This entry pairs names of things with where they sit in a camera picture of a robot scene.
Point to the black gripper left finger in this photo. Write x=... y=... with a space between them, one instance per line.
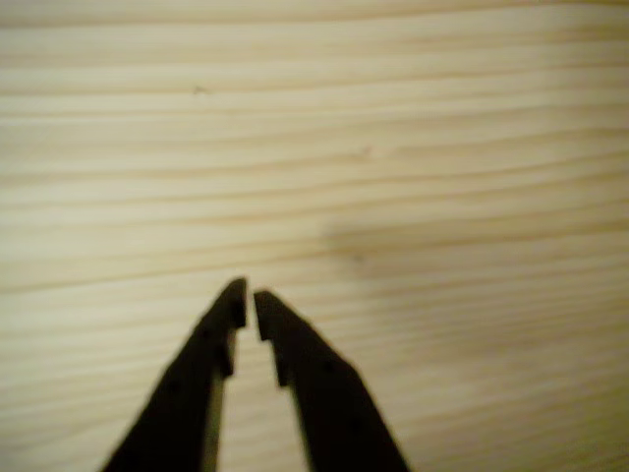
x=187 y=393

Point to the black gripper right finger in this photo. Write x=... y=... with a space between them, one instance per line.
x=334 y=408

